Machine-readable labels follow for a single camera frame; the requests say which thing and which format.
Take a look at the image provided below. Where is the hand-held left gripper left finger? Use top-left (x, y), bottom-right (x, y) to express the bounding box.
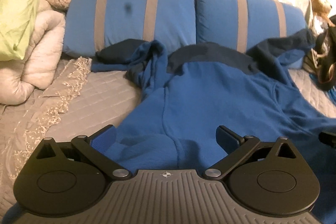
top-left (35, 126), bottom-right (131, 180)

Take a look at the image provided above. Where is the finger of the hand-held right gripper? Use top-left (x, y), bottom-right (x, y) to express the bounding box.
top-left (318, 131), bottom-right (336, 149)

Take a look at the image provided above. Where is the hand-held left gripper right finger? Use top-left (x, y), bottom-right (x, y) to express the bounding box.
top-left (204, 126), bottom-right (300, 180)

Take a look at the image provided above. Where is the blue fleece jacket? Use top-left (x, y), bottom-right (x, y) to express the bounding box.
top-left (91, 28), bottom-right (336, 170)

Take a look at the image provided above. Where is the grey lace-trimmed bedspread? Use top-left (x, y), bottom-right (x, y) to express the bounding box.
top-left (0, 55), bottom-right (336, 224)

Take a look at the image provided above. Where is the black bag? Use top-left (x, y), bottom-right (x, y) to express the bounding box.
top-left (314, 15), bottom-right (336, 91)

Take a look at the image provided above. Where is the white quilted comforter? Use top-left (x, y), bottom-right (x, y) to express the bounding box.
top-left (0, 0), bottom-right (67, 105)

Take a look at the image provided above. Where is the blue grey-striped pillow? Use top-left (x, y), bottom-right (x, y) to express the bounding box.
top-left (196, 0), bottom-right (307, 54)
top-left (62, 0), bottom-right (197, 58)

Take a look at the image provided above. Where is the brown teddy bear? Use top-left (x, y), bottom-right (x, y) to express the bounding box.
top-left (309, 0), bottom-right (333, 24)

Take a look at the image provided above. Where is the light green blanket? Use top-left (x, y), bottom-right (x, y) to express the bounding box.
top-left (0, 0), bottom-right (91, 61)

